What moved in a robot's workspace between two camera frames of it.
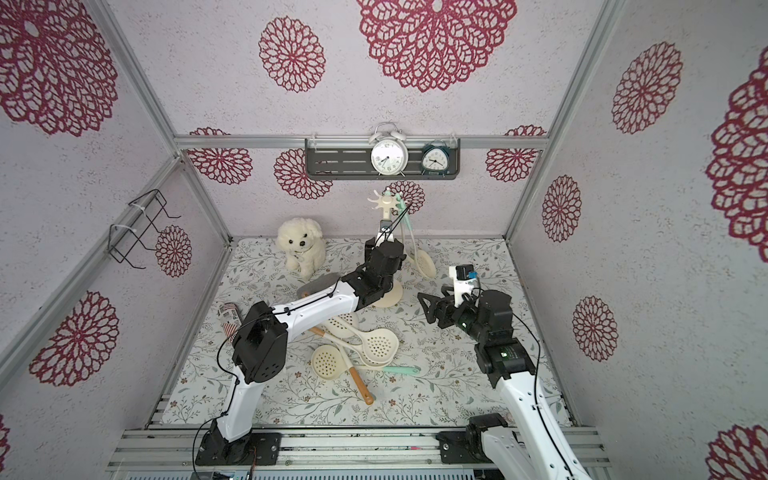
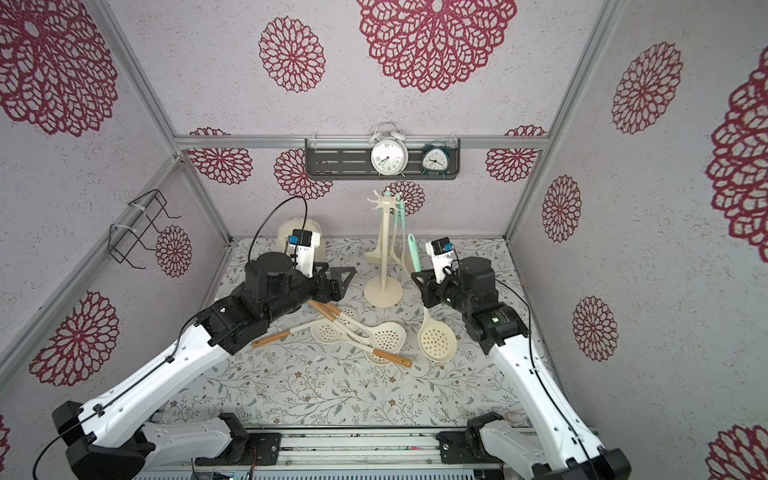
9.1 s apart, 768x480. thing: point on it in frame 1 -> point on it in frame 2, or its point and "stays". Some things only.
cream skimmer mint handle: [414, 369] -> [435, 342]
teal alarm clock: [435, 158] stays
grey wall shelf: [351, 159] stays
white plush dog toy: [302, 241] stays
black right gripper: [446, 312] -> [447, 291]
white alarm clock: [389, 153] stays
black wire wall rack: [123, 239] stays
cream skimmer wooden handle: [329, 362] -> [331, 333]
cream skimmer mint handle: [419, 258] -> [404, 235]
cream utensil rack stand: [387, 202] stays
